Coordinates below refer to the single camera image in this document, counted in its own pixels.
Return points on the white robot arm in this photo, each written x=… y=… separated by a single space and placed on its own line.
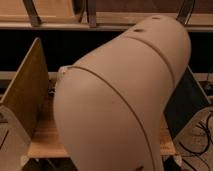
x=108 y=105

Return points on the left wooden side panel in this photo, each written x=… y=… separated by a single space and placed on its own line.
x=23 y=99

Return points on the right dark side panel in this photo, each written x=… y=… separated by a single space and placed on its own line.
x=186 y=106

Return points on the wooden shelf frame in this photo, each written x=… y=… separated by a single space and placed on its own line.
x=197 y=15

